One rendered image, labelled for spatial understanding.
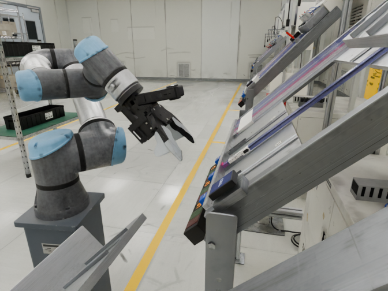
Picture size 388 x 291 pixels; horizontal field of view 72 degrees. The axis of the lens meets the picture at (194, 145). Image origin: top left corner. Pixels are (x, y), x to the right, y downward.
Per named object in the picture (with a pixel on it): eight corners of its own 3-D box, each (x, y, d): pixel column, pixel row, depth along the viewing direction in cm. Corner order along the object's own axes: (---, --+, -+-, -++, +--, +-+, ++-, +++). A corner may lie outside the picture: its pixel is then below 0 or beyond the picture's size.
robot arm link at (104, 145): (81, 180, 81) (50, 68, 108) (129, 170, 88) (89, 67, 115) (80, 156, 72) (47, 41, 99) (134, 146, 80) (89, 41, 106)
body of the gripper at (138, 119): (154, 137, 73) (123, 103, 71) (176, 117, 69) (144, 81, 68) (143, 146, 66) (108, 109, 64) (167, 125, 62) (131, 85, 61)
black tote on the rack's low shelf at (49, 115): (22, 130, 230) (19, 118, 226) (5, 129, 233) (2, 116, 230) (66, 115, 282) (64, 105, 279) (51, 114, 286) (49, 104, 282)
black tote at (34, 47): (5, 56, 210) (2, 41, 206) (-13, 56, 213) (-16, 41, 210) (56, 55, 262) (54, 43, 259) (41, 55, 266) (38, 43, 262)
